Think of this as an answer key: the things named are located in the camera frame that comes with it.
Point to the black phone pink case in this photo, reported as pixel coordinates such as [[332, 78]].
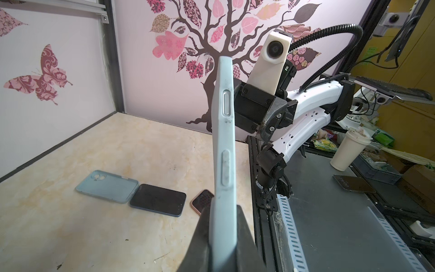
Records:
[[223, 215]]

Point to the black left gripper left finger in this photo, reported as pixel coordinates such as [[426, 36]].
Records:
[[197, 258]]

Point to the black phone on table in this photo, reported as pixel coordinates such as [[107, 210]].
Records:
[[202, 201]]

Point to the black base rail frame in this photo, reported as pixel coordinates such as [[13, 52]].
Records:
[[264, 226]]

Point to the white tumbler cup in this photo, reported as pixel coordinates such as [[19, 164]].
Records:
[[354, 142]]

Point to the light blue case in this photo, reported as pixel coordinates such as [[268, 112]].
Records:
[[108, 186]]

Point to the cardboard box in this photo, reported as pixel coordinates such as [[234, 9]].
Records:
[[418, 182]]

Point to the white slotted cable duct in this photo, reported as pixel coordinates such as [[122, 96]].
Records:
[[298, 261]]

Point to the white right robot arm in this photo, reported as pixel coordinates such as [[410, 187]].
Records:
[[323, 102]]

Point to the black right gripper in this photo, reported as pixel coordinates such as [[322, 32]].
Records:
[[258, 112]]

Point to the phone on outer table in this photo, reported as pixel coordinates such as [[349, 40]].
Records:
[[354, 184]]

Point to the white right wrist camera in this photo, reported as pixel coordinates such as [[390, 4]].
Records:
[[268, 68]]

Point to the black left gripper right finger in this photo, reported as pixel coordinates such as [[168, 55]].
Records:
[[247, 256]]

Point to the aluminium rail back wall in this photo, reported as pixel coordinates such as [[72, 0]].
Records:
[[83, 6]]

